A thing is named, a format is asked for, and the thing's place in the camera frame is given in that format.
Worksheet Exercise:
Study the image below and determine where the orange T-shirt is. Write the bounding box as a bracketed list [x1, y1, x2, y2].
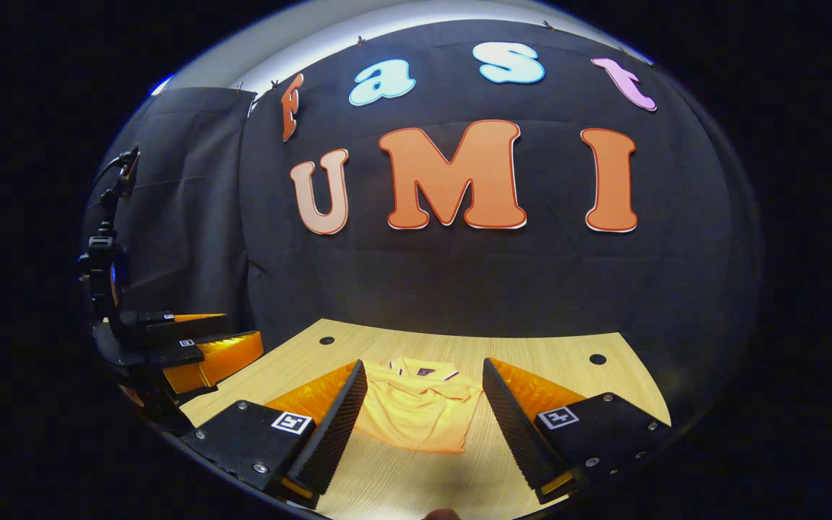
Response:
[353, 356, 484, 454]

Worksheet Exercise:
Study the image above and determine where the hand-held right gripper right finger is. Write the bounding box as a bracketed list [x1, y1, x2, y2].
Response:
[482, 357, 673, 506]

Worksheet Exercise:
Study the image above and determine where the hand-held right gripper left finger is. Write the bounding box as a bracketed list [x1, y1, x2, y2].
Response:
[181, 360, 368, 506]

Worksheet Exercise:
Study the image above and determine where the black backdrop cloth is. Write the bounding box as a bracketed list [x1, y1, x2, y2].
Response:
[82, 18, 762, 434]

